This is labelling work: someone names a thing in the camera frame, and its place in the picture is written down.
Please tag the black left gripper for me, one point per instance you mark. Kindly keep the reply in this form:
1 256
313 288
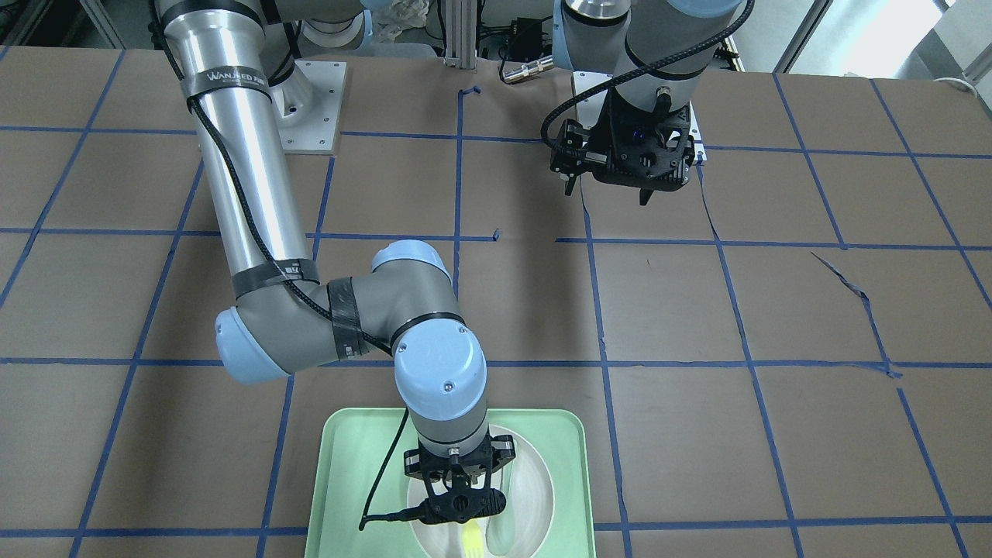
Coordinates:
602 130

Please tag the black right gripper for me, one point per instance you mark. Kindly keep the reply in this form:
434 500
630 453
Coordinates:
502 449

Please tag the yellow plastic fork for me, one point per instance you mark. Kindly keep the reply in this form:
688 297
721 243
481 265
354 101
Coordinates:
472 542

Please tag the white round plate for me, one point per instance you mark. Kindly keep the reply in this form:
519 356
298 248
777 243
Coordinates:
535 506

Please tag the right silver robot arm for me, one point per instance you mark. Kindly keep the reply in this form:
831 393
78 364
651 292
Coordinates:
285 319

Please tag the pale green plastic spoon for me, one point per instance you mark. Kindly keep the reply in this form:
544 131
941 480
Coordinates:
501 529

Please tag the mint green serving tray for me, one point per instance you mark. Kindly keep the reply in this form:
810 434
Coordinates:
354 443

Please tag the aluminium frame post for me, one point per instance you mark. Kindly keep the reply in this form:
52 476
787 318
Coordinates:
460 33

